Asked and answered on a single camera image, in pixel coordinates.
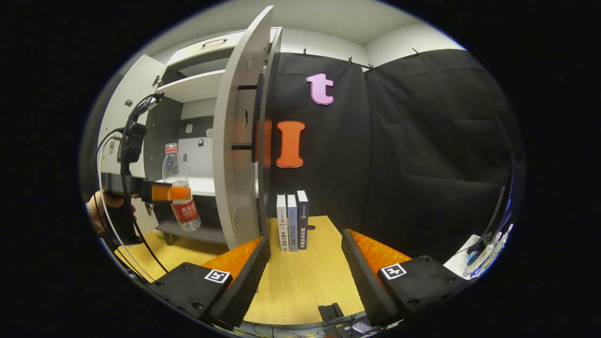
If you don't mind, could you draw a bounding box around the small black holder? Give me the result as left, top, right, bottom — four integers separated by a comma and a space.
318, 303, 345, 323

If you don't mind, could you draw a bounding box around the white cabinet shelf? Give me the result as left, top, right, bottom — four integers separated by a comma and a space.
155, 177, 259, 197
156, 69, 226, 103

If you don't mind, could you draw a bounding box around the white book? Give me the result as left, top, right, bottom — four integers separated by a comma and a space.
277, 194, 288, 252

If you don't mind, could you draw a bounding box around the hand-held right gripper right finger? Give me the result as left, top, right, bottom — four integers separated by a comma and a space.
340, 228, 471, 328

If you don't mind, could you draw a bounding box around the dark book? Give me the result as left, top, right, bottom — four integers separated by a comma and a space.
297, 190, 309, 250

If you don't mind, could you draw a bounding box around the grey book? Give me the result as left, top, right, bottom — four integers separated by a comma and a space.
287, 193, 299, 252

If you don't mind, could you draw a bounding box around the white cabinet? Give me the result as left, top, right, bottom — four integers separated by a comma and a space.
143, 27, 282, 245

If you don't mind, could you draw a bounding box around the white paper sheet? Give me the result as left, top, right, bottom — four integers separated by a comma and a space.
444, 234, 484, 280

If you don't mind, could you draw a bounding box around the clear water bottle red label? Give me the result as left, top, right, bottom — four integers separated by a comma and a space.
162, 143, 201, 231

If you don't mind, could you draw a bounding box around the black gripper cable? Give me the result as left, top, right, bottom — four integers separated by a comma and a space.
95, 92, 170, 275

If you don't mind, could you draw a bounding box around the black backdrop cloth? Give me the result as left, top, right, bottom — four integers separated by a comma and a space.
265, 47, 524, 263

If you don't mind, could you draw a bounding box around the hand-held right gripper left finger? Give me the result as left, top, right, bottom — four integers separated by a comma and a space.
147, 236, 272, 330

